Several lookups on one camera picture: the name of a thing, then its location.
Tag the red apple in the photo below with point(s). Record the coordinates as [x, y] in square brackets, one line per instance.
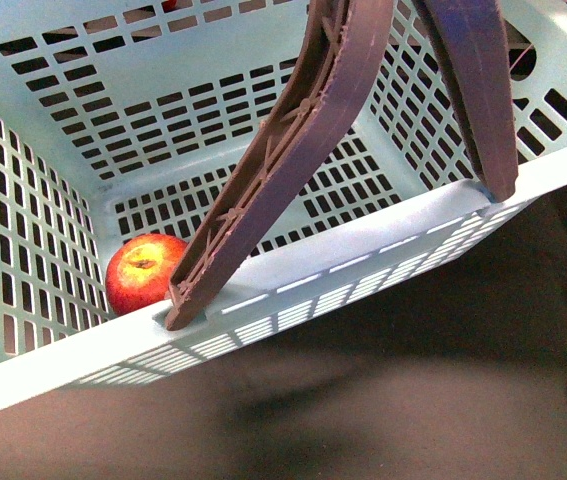
[139, 272]

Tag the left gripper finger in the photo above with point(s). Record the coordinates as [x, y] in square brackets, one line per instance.
[470, 44]
[342, 48]

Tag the light blue plastic basket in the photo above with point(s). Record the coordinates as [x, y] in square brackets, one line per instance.
[119, 118]

